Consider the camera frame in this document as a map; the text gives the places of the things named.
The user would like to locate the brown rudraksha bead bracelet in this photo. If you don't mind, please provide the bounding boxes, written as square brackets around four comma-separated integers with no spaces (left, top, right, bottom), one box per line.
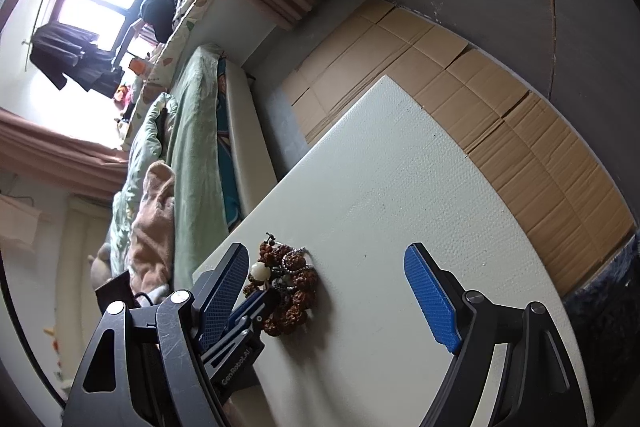
[242,233,320,338]

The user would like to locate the pink plush blanket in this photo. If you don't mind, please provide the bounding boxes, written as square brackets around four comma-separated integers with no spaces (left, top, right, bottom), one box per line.
[126,160,175,295]

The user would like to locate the beige stuffed toy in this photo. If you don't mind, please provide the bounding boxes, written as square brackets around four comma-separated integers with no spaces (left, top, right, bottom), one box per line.
[88,243,112,289]

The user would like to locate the green bed quilt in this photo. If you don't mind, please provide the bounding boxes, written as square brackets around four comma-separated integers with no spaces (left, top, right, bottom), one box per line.
[105,46,242,301]

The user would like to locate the flattened cardboard sheets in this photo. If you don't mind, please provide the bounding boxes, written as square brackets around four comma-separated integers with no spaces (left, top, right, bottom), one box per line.
[283,0,636,295]

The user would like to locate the pink curtain left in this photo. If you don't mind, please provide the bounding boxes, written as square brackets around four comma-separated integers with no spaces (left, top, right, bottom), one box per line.
[1,109,128,200]

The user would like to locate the patterned windowsill cushion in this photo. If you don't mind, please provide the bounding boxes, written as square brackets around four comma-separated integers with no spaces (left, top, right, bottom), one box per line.
[119,0,213,152]

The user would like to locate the black bag on windowsill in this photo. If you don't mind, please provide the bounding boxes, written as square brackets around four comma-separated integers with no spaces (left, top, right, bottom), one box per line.
[139,0,176,43]

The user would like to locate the dark hanging clothes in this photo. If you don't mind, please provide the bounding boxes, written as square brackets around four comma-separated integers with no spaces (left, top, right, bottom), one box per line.
[29,20,124,98]

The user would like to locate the white bed frame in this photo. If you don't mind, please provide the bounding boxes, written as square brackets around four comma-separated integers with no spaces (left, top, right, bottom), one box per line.
[226,60,278,216]

